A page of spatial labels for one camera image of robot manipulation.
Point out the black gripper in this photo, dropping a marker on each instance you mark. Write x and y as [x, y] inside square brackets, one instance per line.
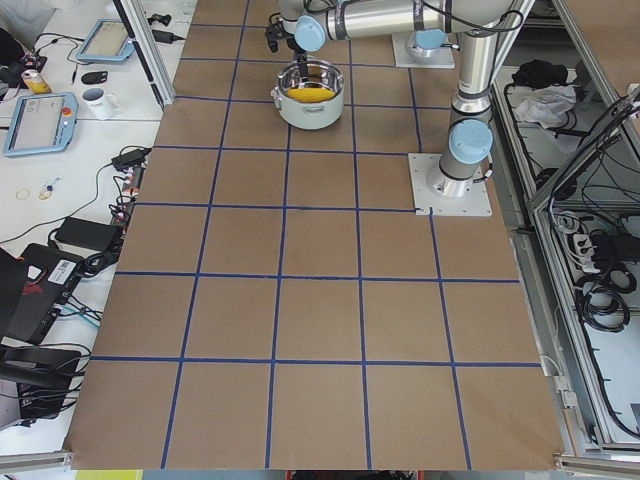
[300, 56]

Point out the yellow corn cob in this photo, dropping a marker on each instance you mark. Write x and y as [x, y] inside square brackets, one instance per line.
[311, 94]

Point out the pale green electric pot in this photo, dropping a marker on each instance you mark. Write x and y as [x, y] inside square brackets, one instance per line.
[309, 116]

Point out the black power adapter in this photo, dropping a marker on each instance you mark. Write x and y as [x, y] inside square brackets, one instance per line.
[130, 159]

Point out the blue teach pendant far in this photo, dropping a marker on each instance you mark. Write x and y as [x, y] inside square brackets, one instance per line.
[108, 42]

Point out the blue teach pendant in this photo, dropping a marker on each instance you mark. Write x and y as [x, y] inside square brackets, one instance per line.
[108, 42]
[41, 124]

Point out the white mug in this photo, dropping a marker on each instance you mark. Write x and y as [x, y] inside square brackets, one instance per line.
[103, 105]

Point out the blue teach pendant near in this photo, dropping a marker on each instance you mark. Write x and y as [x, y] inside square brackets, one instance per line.
[41, 124]

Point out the black laptop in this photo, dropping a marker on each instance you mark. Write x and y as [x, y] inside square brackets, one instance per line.
[52, 277]

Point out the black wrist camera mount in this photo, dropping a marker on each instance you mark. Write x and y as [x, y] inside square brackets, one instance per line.
[275, 34]

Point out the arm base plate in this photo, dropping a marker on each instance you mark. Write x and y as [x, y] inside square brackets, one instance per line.
[441, 60]
[437, 195]

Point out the aluminium frame post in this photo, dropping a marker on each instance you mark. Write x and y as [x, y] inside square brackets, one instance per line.
[132, 15]

